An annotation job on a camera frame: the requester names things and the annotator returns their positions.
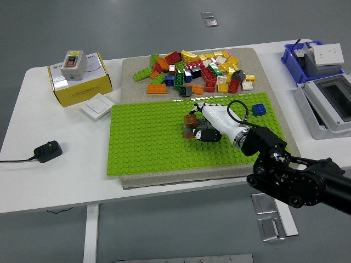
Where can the grey electrical enclosure box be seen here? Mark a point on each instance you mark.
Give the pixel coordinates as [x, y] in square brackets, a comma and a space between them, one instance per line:
[334, 109]

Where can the red and white brick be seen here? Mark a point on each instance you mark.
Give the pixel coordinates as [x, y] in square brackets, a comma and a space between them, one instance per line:
[195, 65]

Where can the blue plastic bin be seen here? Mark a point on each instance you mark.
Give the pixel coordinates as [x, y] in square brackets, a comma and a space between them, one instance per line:
[292, 64]

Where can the white table leg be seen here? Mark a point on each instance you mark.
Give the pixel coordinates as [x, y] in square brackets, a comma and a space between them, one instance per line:
[91, 233]
[288, 222]

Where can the white toy brick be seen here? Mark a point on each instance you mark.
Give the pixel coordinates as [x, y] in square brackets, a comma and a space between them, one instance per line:
[221, 80]
[246, 85]
[220, 60]
[206, 63]

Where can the green upright toy brick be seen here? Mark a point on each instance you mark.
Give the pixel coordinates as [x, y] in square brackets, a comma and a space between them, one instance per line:
[154, 59]

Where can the grey push-button switch box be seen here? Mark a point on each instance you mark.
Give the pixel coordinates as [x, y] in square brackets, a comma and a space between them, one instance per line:
[73, 68]

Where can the small orange toy brick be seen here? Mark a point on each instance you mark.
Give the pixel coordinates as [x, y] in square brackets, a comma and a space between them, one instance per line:
[154, 74]

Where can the dark grey square brick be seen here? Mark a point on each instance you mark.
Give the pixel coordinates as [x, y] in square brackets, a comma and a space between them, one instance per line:
[185, 90]

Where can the red long toy brick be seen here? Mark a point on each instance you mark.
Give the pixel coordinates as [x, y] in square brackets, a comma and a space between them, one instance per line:
[207, 74]

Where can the black power adapter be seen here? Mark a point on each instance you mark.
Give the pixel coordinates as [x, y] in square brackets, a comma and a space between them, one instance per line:
[48, 152]

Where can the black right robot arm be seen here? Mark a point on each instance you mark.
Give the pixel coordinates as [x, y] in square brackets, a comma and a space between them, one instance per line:
[263, 139]

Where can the grey device housing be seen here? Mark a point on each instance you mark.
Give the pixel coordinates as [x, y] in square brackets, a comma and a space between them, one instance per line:
[315, 69]

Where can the yellow cardboard box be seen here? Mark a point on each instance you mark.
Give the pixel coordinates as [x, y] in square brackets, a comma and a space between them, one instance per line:
[82, 93]

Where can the orange long toy brick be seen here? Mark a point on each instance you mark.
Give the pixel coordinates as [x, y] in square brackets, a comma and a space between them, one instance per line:
[156, 89]

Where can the lime green toy brick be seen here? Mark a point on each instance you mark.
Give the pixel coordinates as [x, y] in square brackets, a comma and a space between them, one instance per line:
[181, 66]
[158, 79]

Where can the yellow curved toy brick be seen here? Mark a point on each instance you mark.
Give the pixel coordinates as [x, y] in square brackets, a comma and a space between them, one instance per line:
[189, 56]

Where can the white wall switch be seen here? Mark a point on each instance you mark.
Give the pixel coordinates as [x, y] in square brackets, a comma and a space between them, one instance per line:
[97, 107]

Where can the black toy brick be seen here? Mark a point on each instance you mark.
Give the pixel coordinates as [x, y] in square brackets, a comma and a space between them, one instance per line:
[195, 73]

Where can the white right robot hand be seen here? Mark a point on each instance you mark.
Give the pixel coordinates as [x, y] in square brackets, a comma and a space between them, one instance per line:
[219, 120]

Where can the green studded baseplate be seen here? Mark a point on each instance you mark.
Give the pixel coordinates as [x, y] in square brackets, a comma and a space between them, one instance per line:
[148, 148]

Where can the brown square toy brick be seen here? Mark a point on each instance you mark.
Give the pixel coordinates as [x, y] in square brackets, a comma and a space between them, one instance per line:
[191, 120]

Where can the red square toy brick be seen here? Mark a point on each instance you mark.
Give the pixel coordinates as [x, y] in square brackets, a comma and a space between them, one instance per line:
[234, 86]
[210, 85]

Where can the white socket panel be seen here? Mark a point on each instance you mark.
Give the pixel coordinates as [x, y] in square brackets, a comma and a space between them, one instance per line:
[327, 54]

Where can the dark grey sloped brick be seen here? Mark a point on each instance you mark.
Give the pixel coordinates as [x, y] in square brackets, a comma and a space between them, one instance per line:
[238, 75]

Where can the small cream toy brick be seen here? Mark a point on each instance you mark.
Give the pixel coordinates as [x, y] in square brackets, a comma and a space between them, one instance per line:
[172, 69]

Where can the blue square toy brick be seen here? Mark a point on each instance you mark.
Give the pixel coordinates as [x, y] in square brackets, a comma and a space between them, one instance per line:
[259, 109]

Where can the dark green long brick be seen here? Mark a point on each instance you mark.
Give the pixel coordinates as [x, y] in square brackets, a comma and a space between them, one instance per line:
[178, 80]

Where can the lime green long brick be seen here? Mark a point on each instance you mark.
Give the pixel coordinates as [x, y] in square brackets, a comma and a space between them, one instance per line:
[142, 74]

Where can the green and white brick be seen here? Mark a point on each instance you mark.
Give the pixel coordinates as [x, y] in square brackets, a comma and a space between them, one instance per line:
[214, 68]

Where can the pink and yellow brick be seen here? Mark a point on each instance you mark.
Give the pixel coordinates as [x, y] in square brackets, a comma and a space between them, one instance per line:
[226, 53]

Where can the blue and white brick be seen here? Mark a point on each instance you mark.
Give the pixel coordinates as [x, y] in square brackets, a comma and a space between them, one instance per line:
[187, 76]

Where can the large red toy brick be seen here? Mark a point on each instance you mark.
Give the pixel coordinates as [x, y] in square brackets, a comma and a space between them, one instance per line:
[172, 57]

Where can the long metal floor plate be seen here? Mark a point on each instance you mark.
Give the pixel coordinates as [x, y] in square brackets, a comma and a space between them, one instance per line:
[183, 259]

